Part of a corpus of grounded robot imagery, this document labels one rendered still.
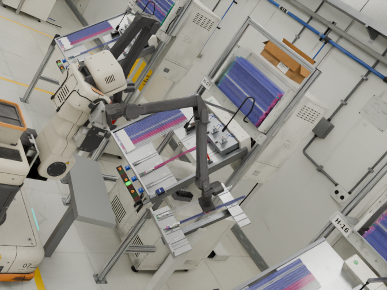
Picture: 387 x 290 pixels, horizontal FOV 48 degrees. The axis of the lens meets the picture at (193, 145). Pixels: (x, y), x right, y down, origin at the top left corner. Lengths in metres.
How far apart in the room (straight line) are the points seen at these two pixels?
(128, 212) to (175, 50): 1.53
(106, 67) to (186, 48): 1.91
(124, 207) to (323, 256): 1.60
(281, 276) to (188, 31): 2.37
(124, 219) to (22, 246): 1.03
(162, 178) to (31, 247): 0.87
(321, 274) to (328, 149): 2.00
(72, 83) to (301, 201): 2.70
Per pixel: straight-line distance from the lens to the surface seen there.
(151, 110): 2.21
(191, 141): 2.96
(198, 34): 4.05
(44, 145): 2.46
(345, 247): 2.65
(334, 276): 2.46
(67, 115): 2.29
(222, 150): 2.80
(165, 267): 2.77
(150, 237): 3.16
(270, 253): 4.47
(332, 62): 4.50
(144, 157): 2.94
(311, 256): 2.49
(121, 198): 3.46
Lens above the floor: 1.99
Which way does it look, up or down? 19 degrees down
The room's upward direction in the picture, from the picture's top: 36 degrees clockwise
